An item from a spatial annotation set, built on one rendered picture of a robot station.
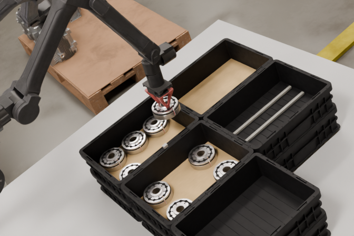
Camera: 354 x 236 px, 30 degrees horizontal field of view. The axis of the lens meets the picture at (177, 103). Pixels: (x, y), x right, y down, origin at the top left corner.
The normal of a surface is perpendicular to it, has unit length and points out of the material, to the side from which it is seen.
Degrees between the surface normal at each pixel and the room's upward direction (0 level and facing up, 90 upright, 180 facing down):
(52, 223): 0
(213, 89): 0
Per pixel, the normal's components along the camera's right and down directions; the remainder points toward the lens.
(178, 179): -0.31, -0.73
